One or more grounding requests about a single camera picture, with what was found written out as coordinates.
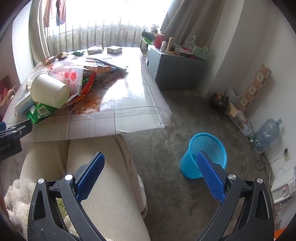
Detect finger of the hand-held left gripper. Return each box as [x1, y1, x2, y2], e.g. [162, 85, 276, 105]
[0, 120, 33, 141]

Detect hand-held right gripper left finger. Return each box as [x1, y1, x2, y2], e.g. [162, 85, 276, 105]
[28, 152, 107, 241]

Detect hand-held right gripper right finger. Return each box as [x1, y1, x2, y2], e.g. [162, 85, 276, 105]
[195, 151, 275, 241]

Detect blue plastic wastebasket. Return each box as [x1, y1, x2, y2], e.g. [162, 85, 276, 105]
[180, 133, 227, 179]

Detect light blue box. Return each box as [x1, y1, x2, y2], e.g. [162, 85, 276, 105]
[15, 93, 36, 114]

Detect green labelled packet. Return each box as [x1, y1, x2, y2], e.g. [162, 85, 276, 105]
[26, 103, 61, 125]

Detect white paper cup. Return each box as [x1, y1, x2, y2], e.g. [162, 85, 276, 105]
[31, 73, 70, 109]

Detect floral plastic bag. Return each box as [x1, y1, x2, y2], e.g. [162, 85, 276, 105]
[48, 62, 84, 96]

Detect red snack packet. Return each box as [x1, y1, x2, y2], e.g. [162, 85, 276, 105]
[66, 71, 98, 106]

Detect printed newspaper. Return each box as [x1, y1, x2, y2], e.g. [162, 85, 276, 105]
[85, 56, 129, 70]

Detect person's left leg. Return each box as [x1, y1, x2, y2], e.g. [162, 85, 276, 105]
[19, 140, 70, 186]

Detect green fluffy blanket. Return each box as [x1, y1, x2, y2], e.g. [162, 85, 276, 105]
[55, 197, 71, 229]

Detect white fluffy blanket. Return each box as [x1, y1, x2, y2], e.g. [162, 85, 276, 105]
[3, 178, 78, 241]

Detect blue water jug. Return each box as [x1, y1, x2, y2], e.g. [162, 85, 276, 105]
[253, 118, 284, 154]

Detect pile of packets and bags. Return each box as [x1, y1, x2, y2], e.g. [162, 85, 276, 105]
[210, 89, 253, 138]

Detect white plastic drawer box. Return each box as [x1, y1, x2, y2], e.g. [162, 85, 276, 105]
[270, 169, 296, 205]

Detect brown snack packet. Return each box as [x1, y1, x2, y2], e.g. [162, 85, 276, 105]
[41, 56, 59, 65]

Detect patterned board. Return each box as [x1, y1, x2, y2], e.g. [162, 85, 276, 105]
[236, 64, 272, 111]

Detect crumpled beige snack packet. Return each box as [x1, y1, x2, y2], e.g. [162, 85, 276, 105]
[87, 45, 105, 55]

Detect grey cabinet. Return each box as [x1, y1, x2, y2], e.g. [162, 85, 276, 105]
[147, 45, 208, 91]

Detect metal window railing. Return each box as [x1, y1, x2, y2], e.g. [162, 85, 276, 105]
[46, 23, 149, 56]

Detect hanging clothes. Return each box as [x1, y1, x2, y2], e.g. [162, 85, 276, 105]
[43, 0, 68, 27]

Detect pale green plastic basket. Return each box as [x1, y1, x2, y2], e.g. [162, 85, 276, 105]
[192, 43, 211, 61]

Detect red thermos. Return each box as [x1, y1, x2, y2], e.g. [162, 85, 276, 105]
[154, 33, 166, 49]

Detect black device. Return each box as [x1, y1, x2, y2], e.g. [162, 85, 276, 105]
[141, 30, 156, 40]

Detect black cable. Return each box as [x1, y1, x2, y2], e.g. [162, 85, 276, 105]
[254, 150, 290, 172]

